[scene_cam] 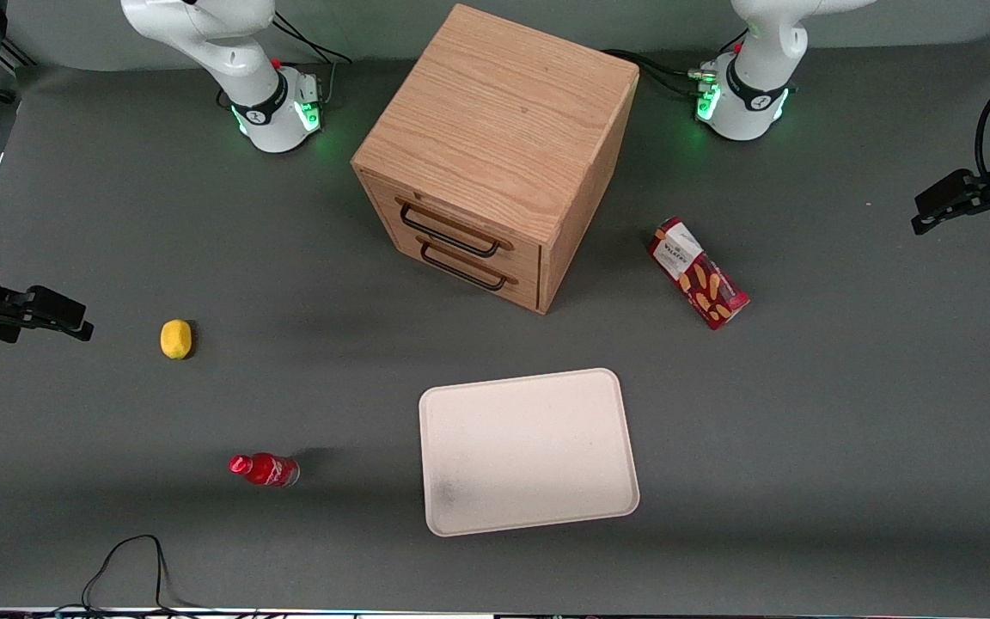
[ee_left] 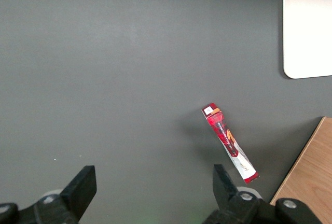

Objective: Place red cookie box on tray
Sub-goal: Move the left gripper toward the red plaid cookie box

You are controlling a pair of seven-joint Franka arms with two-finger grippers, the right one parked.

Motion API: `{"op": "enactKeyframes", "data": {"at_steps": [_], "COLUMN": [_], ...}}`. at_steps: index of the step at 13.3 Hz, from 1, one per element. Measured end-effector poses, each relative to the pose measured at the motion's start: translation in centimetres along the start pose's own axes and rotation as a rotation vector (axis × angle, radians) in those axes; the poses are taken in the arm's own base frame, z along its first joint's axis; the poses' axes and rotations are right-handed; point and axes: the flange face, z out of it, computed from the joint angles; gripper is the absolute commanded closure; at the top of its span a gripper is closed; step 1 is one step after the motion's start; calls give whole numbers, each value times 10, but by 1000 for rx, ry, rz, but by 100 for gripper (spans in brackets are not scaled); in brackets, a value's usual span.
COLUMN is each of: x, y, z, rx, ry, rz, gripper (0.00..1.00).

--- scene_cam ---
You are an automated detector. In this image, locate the red cookie box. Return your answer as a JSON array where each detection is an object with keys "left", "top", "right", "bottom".
[{"left": 647, "top": 217, "right": 751, "bottom": 331}]

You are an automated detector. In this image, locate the beige rectangular tray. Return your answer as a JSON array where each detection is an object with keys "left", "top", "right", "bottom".
[{"left": 419, "top": 368, "right": 640, "bottom": 538}]

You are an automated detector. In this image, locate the yellow lemon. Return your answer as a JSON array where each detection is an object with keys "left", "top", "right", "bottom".
[{"left": 159, "top": 319, "right": 193, "bottom": 360}]

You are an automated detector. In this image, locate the red soda bottle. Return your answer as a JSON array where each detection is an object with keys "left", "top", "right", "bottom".
[{"left": 229, "top": 452, "right": 301, "bottom": 488}]

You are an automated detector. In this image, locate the wooden drawer front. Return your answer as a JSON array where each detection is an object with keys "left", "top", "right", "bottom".
[
  {"left": 372, "top": 215, "right": 542, "bottom": 312},
  {"left": 362, "top": 170, "right": 543, "bottom": 283}
]

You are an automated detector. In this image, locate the oak wooden drawer cabinet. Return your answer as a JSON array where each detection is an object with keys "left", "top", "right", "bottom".
[{"left": 351, "top": 3, "right": 640, "bottom": 316}]

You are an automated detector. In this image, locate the black looped table cable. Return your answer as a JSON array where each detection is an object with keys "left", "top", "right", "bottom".
[{"left": 81, "top": 534, "right": 204, "bottom": 616}]

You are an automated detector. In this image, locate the aluminium frame rail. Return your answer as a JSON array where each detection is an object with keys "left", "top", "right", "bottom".
[{"left": 0, "top": 34, "right": 39, "bottom": 71}]

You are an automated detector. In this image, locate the black left base cable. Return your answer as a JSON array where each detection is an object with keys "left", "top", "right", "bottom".
[{"left": 602, "top": 49, "right": 719, "bottom": 97}]

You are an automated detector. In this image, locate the black base cable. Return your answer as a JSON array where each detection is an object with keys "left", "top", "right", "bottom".
[
  {"left": 270, "top": 10, "right": 353, "bottom": 108},
  {"left": 602, "top": 49, "right": 719, "bottom": 97}
]

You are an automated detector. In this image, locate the black right base cable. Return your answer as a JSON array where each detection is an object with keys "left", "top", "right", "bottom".
[{"left": 270, "top": 10, "right": 353, "bottom": 108}]

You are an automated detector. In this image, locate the black metal drawer handle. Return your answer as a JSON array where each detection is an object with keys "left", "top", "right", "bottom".
[
  {"left": 417, "top": 240, "right": 520, "bottom": 292},
  {"left": 397, "top": 199, "right": 516, "bottom": 259}
]

